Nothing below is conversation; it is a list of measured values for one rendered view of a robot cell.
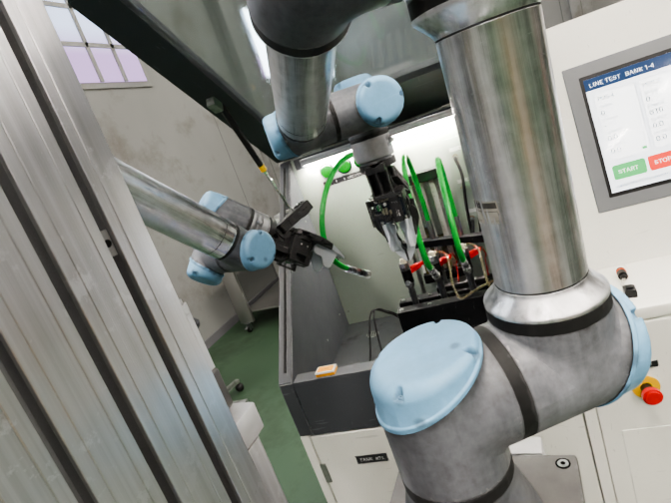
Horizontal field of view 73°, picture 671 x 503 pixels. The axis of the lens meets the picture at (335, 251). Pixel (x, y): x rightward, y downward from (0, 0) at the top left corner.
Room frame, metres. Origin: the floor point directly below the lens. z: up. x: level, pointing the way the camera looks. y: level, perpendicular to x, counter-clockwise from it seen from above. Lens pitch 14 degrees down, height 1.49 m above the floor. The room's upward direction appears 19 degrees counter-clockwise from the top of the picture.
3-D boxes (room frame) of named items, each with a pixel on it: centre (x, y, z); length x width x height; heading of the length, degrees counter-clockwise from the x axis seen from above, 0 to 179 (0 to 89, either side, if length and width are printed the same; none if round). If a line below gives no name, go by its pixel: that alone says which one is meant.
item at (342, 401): (0.96, -0.09, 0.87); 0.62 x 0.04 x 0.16; 72
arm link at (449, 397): (0.40, -0.05, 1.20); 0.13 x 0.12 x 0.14; 96
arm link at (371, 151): (0.87, -0.13, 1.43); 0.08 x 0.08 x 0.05
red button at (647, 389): (0.78, -0.50, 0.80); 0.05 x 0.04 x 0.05; 72
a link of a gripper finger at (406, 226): (0.86, -0.15, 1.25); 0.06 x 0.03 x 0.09; 162
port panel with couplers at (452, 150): (1.36, -0.48, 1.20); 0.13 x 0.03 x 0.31; 72
